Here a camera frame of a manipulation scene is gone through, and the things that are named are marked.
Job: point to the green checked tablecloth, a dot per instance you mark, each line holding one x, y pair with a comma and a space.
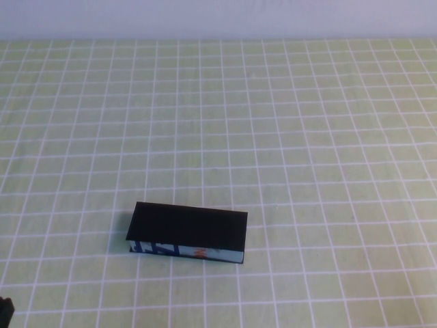
218, 119

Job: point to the black glasses case printed side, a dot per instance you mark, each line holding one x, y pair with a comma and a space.
187, 225

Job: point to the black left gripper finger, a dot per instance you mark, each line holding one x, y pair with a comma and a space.
5, 309

